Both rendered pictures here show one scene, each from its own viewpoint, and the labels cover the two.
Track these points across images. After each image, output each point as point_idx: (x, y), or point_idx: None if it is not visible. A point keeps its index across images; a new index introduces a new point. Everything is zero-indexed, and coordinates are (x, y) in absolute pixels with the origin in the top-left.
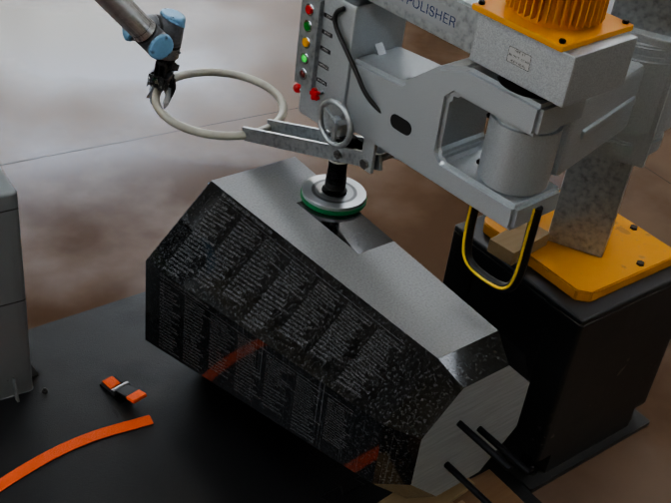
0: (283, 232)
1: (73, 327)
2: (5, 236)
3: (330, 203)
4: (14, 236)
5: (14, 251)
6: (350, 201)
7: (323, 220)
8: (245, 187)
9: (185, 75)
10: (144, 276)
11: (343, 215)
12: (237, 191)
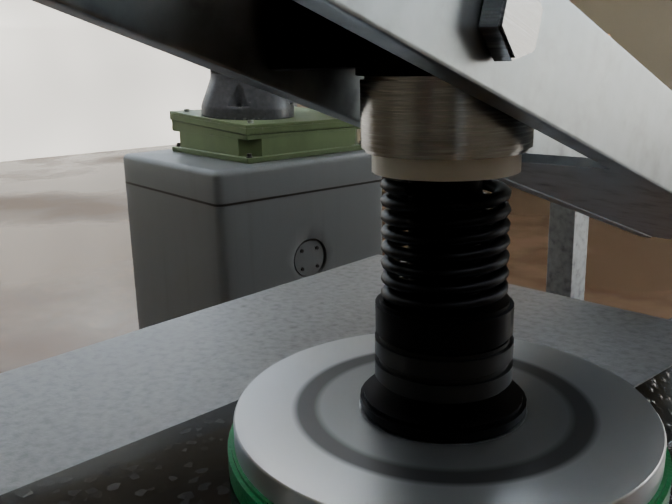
0: (62, 363)
1: None
2: (206, 251)
3: (288, 401)
4: (214, 258)
5: (215, 288)
6: (354, 466)
7: (176, 440)
8: (376, 287)
9: None
10: None
11: (238, 496)
12: (340, 281)
